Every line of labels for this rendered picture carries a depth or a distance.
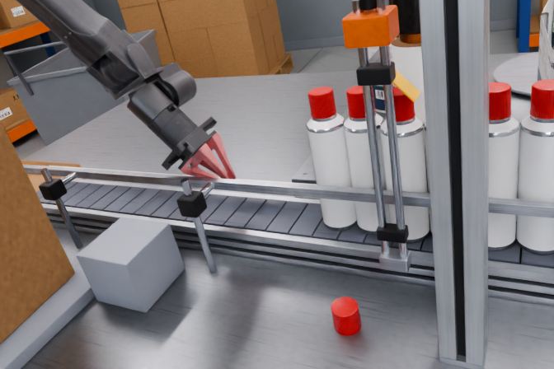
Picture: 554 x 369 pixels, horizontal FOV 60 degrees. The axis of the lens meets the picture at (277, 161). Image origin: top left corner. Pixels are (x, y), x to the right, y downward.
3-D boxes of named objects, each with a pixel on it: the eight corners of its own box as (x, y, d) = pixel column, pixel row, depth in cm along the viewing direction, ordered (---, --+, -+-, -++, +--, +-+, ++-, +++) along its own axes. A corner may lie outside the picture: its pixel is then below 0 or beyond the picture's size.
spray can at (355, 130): (400, 217, 69) (387, 81, 60) (385, 237, 65) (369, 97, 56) (366, 210, 72) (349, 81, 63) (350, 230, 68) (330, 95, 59)
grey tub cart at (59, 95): (110, 147, 370) (61, 22, 328) (187, 133, 362) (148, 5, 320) (58, 208, 292) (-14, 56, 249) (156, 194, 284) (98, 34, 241)
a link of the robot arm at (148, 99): (116, 108, 76) (131, 85, 73) (143, 93, 82) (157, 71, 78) (148, 138, 77) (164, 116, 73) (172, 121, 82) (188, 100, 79)
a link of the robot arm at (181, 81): (91, 72, 76) (123, 47, 71) (136, 53, 85) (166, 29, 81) (137, 135, 79) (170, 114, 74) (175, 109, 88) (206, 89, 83)
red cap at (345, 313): (352, 310, 61) (349, 291, 60) (366, 328, 58) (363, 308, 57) (329, 321, 61) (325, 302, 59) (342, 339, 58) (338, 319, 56)
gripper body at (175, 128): (220, 123, 79) (188, 91, 79) (186, 151, 72) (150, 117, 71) (202, 144, 84) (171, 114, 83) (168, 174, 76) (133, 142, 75)
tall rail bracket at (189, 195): (240, 249, 78) (214, 160, 71) (216, 279, 72) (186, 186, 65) (223, 246, 79) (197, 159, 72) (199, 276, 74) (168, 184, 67)
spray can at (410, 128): (435, 224, 66) (427, 83, 57) (422, 246, 62) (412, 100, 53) (399, 217, 69) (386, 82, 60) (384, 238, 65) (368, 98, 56)
